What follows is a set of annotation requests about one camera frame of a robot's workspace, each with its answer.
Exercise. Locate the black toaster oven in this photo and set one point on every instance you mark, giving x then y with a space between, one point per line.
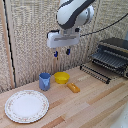
111 55

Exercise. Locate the cobalt blue cup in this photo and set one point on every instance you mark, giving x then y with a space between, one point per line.
44 82

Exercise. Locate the white plate with patterned rim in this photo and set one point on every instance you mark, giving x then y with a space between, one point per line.
26 106

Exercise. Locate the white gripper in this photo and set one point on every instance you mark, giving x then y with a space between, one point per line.
63 39

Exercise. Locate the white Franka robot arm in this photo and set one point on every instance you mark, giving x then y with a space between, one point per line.
71 13

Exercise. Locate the yellow bowl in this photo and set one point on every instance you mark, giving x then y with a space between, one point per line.
61 77

